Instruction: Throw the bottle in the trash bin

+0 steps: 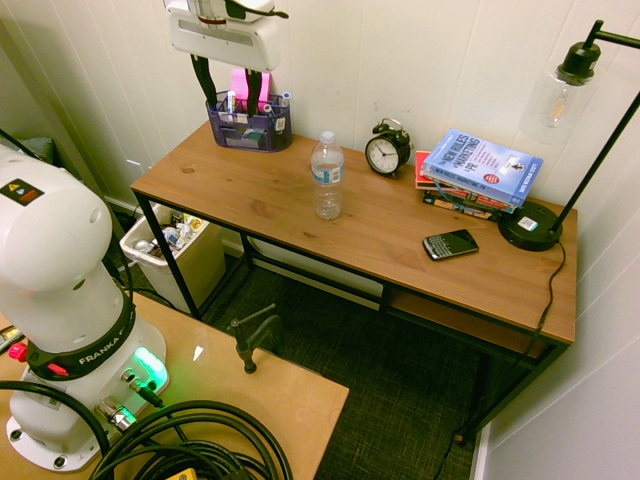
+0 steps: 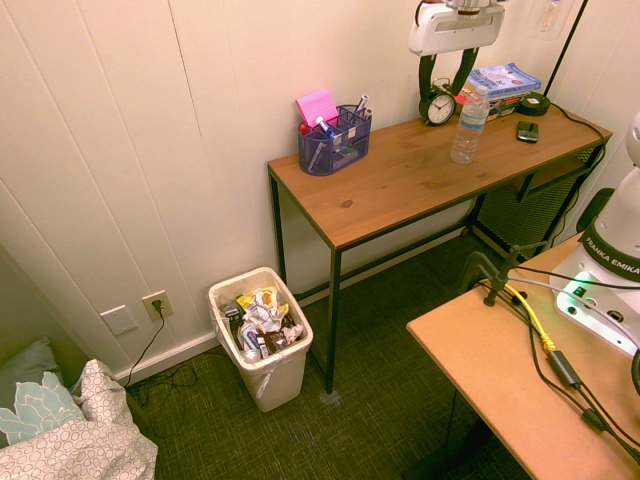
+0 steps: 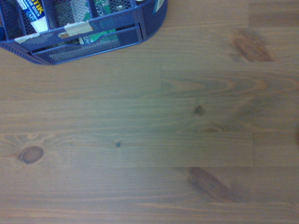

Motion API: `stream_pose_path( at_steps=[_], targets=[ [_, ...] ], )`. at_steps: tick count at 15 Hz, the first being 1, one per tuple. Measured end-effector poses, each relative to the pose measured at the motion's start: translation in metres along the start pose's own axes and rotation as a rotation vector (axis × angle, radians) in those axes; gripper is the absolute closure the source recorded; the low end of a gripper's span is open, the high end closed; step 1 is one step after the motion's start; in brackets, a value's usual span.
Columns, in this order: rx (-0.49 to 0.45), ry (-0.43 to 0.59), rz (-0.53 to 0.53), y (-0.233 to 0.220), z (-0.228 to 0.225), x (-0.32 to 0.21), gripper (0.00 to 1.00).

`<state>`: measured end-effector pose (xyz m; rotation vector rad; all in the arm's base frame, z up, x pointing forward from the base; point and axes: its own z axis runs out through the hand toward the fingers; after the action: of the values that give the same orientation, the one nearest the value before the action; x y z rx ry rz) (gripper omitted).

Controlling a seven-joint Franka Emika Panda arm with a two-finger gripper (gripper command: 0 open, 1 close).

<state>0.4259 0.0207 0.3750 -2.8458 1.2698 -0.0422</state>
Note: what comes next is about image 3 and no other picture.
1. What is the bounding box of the green printed packet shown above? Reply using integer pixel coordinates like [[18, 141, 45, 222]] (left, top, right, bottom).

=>
[[78, 0, 118, 45]]

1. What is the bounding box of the black mesh desk organizer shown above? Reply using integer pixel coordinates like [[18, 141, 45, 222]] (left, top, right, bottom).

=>
[[0, 0, 168, 65]]

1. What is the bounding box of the large masking tape label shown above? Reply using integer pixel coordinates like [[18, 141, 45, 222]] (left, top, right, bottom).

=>
[[64, 20, 94, 35]]

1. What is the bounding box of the white blue glue stick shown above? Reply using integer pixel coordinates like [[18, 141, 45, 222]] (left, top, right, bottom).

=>
[[16, 0, 49, 34]]

